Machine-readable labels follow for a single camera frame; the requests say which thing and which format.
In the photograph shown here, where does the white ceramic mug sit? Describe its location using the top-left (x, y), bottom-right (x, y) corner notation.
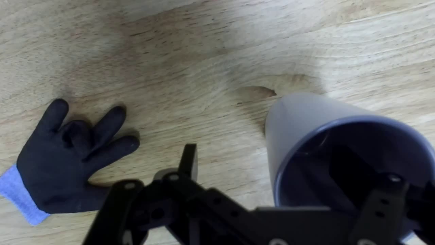
top-left (264, 91), bottom-right (435, 243)

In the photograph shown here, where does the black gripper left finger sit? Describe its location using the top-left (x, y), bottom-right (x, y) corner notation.
top-left (83, 145), bottom-right (247, 245)

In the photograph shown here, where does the black work glove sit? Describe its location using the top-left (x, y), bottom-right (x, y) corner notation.
top-left (0, 98), bottom-right (140, 226)

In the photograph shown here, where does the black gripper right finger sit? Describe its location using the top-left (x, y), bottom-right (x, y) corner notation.
top-left (329, 146), bottom-right (435, 245)

